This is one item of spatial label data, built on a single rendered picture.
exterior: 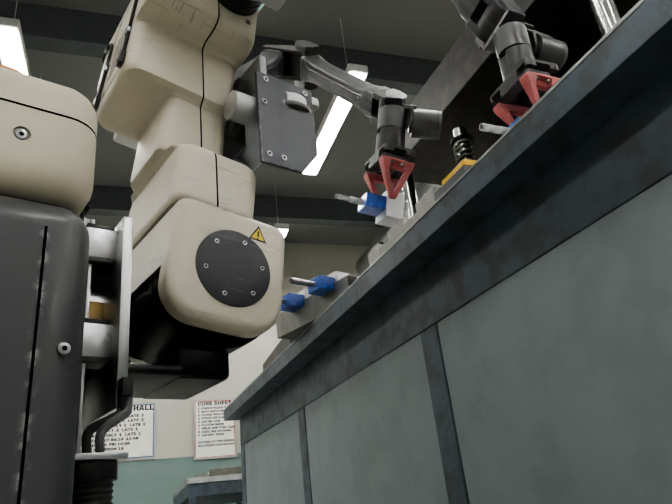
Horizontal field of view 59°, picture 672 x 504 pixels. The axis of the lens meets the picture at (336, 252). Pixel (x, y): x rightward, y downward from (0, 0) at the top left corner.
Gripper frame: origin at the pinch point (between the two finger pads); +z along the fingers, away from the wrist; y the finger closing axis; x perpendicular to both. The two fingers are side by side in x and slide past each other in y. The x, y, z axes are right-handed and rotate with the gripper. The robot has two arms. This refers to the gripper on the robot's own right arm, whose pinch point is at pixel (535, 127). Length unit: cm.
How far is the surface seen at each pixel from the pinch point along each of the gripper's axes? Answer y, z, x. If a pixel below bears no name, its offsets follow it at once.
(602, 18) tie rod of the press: 24, -64, -58
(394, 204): 26.7, 0.5, 12.2
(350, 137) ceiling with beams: 447, -341, -179
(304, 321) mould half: 54, 15, 22
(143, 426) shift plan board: 736, -78, 12
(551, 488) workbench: -3, 53, 15
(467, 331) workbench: 6.2, 32.0, 15.2
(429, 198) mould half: 11.6, 8.0, 14.0
